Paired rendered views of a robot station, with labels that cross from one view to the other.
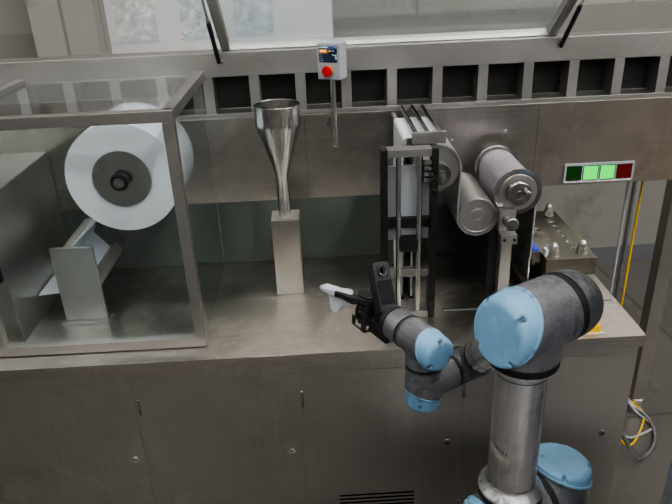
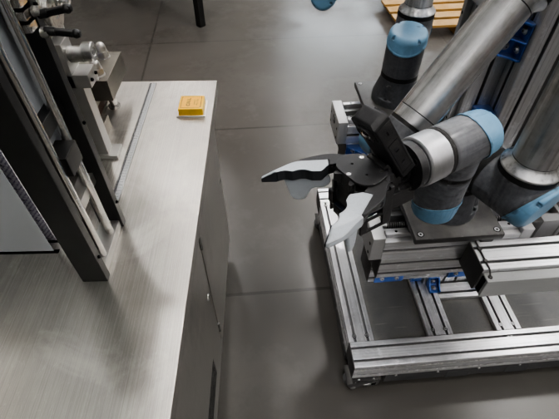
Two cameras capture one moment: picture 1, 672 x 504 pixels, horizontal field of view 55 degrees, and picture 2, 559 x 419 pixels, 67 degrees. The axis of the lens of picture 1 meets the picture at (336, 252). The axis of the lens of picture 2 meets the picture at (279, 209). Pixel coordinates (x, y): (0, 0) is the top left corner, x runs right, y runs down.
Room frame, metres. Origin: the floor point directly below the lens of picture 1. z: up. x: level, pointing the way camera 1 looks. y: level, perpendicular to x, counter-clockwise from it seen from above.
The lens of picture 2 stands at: (1.39, 0.33, 1.61)
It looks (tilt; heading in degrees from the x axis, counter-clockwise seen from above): 47 degrees down; 270
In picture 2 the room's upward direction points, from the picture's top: straight up
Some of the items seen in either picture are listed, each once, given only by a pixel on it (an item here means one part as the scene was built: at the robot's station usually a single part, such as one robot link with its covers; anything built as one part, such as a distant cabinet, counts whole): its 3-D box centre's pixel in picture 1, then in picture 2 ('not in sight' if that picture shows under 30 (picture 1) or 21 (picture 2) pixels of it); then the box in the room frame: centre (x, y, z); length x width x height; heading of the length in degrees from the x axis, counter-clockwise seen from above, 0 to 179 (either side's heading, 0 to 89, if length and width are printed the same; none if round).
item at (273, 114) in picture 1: (277, 113); not in sight; (1.95, 0.16, 1.50); 0.14 x 0.14 x 0.06
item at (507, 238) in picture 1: (505, 256); (91, 102); (1.82, -0.53, 1.05); 0.06 x 0.05 x 0.31; 1
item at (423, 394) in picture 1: (429, 380); (432, 184); (1.12, -0.19, 1.12); 0.11 x 0.08 x 0.11; 120
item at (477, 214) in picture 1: (468, 202); not in sight; (1.98, -0.44, 1.17); 0.26 x 0.12 x 0.12; 1
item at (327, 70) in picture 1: (330, 60); not in sight; (1.88, -0.01, 1.66); 0.07 x 0.07 x 0.10; 65
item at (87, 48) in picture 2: (511, 224); (89, 51); (1.78, -0.53, 1.18); 0.04 x 0.02 x 0.04; 91
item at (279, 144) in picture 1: (284, 210); not in sight; (1.95, 0.16, 1.18); 0.14 x 0.14 x 0.57
